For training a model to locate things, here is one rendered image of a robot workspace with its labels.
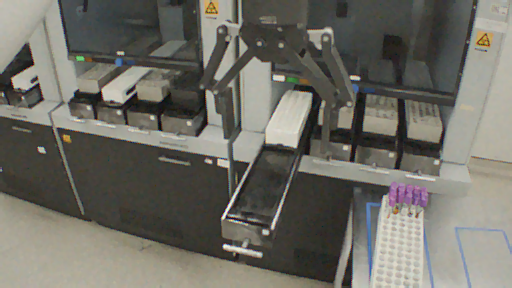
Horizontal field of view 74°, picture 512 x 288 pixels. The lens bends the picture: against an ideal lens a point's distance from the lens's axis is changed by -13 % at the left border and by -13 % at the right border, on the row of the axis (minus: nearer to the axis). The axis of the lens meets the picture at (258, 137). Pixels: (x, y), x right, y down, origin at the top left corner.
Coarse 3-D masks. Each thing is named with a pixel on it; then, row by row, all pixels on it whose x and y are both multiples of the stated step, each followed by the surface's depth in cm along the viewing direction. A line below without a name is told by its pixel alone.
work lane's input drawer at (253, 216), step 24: (312, 120) 138; (264, 144) 123; (264, 168) 115; (288, 168) 112; (240, 192) 105; (264, 192) 106; (288, 192) 109; (240, 216) 96; (264, 216) 96; (240, 240) 99; (264, 240) 96
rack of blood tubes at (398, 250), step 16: (384, 208) 88; (400, 208) 89; (416, 208) 88; (384, 224) 84; (400, 224) 85; (416, 224) 84; (384, 240) 81; (400, 240) 80; (416, 240) 81; (384, 256) 76; (400, 256) 77; (416, 256) 76; (384, 272) 73; (400, 272) 73; (416, 272) 74
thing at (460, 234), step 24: (360, 192) 103; (384, 192) 103; (360, 216) 95; (432, 216) 94; (456, 216) 94; (480, 216) 93; (504, 216) 93; (360, 240) 88; (432, 240) 87; (456, 240) 87; (480, 240) 86; (504, 240) 85; (360, 264) 82; (432, 264) 81; (456, 264) 80; (480, 264) 80; (504, 264) 79
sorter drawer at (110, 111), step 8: (104, 104) 147; (112, 104) 147; (120, 104) 146; (128, 104) 149; (104, 112) 148; (112, 112) 147; (120, 112) 146; (104, 120) 151; (112, 120) 149; (120, 120) 148; (112, 128) 145
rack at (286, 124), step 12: (288, 96) 141; (300, 96) 141; (288, 108) 133; (300, 108) 133; (276, 120) 126; (288, 120) 126; (300, 120) 126; (276, 132) 121; (288, 132) 120; (300, 132) 127; (288, 144) 122
